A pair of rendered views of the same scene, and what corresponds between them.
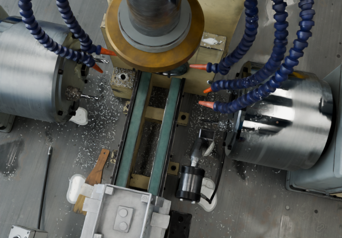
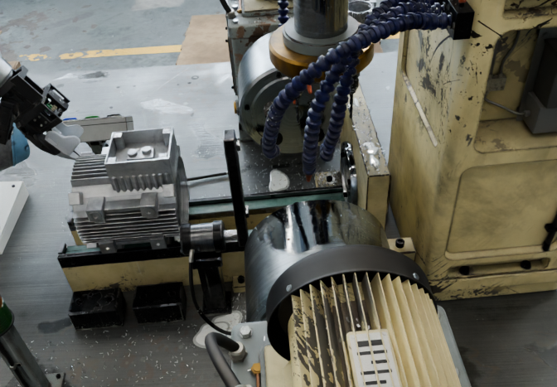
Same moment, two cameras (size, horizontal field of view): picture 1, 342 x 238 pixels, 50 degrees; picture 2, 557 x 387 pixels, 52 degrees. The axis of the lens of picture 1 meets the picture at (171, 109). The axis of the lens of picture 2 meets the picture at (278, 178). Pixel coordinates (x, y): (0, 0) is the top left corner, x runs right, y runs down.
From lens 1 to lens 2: 84 cm
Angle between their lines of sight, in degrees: 49
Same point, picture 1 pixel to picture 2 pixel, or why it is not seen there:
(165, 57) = (282, 50)
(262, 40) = (497, 351)
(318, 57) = not seen: outside the picture
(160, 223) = (144, 200)
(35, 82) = (261, 65)
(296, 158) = (254, 300)
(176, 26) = (313, 39)
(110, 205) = (154, 146)
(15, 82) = (257, 56)
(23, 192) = not seen: hidden behind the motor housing
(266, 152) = (252, 264)
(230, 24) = (433, 209)
